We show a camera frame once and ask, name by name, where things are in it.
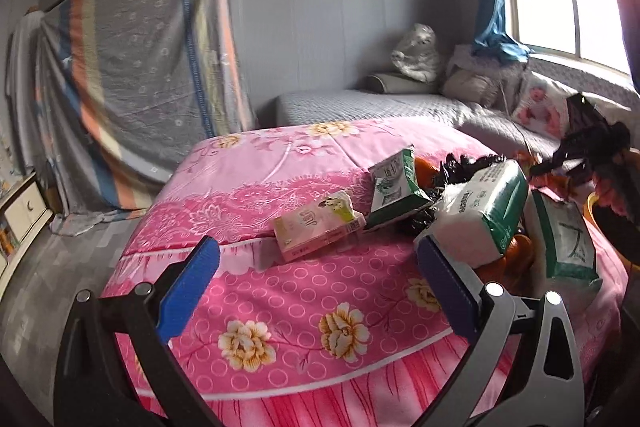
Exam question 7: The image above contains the pink white carton box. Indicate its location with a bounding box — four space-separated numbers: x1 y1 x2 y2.
272 190 366 262

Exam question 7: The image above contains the striped grey mattress leaning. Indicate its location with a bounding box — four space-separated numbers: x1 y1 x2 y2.
36 0 255 215

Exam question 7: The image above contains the baby print pillow left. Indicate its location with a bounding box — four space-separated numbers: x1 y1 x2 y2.
511 72 577 140

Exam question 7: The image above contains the green tissue pack middle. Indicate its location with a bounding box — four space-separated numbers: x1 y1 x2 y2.
420 159 529 269

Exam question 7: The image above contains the yellow rimmed trash bin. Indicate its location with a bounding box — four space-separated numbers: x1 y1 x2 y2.
584 192 639 272

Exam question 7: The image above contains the small green white pack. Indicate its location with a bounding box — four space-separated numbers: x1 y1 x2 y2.
366 147 433 230

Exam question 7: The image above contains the blue curtain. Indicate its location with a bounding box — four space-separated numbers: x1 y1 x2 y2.
472 0 530 65

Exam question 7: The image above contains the silver plastic bag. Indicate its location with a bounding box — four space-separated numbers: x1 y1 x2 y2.
390 24 445 83

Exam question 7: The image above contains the grey cushion bundle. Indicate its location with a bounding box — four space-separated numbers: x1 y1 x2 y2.
440 44 525 113

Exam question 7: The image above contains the white low cabinet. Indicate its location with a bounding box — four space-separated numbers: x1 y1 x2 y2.
0 172 53 296

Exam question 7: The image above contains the green white tissue pack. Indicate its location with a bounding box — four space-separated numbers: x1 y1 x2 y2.
524 190 602 314

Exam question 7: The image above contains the black plastic bag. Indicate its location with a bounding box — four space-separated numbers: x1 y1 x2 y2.
409 153 506 231

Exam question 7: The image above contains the grey quilted sofa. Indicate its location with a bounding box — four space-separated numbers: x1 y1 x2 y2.
276 58 639 157

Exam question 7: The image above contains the grey flat pillow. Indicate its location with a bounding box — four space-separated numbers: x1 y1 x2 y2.
362 72 438 94

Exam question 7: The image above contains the orange snack bag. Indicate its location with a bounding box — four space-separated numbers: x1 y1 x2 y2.
513 150 582 200

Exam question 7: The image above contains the orange peel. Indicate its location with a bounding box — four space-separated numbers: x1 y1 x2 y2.
475 234 535 283

